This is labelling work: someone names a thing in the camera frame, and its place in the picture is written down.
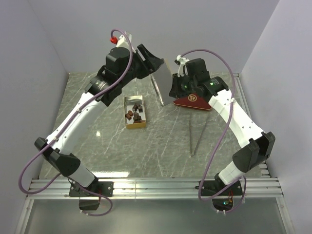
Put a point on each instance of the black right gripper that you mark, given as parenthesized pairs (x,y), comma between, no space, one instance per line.
(176,91)

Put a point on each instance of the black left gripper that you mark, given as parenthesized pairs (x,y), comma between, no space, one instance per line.
(152,62)

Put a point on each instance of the silver tin lid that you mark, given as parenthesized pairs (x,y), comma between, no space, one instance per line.
(162,82)

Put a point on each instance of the silver metal tweezers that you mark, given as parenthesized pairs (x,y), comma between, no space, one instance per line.
(194,141)

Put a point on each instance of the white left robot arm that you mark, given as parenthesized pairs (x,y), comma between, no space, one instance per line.
(122,64)

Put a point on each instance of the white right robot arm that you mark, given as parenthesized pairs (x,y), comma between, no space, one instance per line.
(255,144)

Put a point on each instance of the red rectangular tray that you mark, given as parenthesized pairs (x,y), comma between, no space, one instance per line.
(193,101)

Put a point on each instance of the gold metal tin box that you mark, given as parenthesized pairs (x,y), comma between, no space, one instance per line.
(128,106)

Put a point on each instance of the electronics board with led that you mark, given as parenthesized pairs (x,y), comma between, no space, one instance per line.
(225,204)

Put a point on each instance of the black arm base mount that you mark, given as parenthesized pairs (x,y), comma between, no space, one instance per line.
(211,187)

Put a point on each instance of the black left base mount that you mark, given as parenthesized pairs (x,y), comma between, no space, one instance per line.
(103,187)

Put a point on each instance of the aluminium rail frame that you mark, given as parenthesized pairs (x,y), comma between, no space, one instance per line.
(155,180)

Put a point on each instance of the black box under rail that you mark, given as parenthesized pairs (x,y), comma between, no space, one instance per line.
(88,205)

